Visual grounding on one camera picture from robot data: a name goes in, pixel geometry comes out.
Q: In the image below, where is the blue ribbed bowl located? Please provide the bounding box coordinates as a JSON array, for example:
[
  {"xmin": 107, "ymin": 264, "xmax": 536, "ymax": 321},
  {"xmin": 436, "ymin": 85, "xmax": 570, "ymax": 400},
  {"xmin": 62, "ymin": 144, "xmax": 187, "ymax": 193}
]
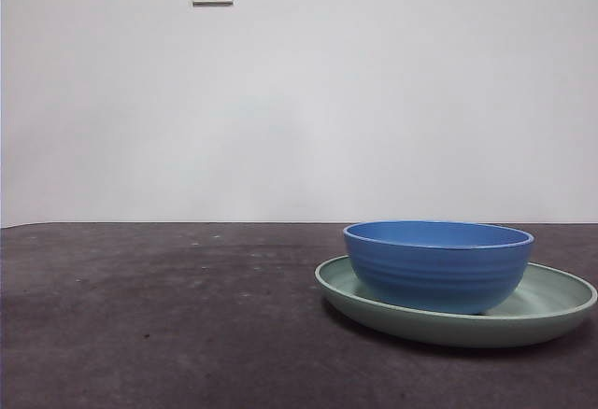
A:
[{"xmin": 342, "ymin": 219, "xmax": 536, "ymax": 316}]

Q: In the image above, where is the green round plate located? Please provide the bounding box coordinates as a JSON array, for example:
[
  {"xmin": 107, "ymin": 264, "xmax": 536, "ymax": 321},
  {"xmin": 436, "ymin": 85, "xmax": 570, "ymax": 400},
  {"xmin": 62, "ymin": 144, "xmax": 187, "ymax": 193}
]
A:
[{"xmin": 314, "ymin": 255, "xmax": 598, "ymax": 349}]

